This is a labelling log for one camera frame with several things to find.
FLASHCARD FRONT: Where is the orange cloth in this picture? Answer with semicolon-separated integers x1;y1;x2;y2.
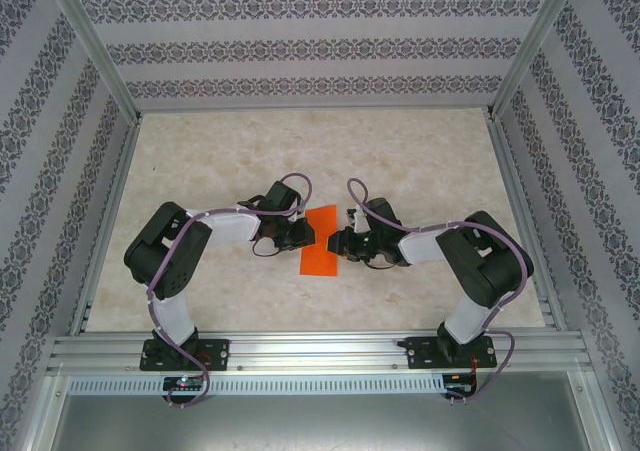
298;203;340;277

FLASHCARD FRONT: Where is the grey sheet metal panel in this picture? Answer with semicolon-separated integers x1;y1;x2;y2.
19;370;626;451

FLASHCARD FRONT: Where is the small circuit board with pins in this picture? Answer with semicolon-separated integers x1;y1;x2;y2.
444;373;479;397

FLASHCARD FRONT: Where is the small circuit board green light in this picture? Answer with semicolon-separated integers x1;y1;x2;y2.
163;376;207;392

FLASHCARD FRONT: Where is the long aluminium mounting rail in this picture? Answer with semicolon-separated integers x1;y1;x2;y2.
47;328;594;372

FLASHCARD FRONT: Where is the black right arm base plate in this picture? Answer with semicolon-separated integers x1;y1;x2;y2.
406;335;497;371

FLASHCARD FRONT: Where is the slotted grey cable duct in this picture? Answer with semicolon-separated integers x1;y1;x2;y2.
67;374;446;396

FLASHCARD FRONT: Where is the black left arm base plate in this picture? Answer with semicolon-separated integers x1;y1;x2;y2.
139;338;231;372

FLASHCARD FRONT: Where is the aluminium side rail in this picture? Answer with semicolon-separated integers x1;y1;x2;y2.
67;118;144;336
487;115;571;331

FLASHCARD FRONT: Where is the aluminium frame post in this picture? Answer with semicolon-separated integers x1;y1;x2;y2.
39;0;144;122
483;0;586;121

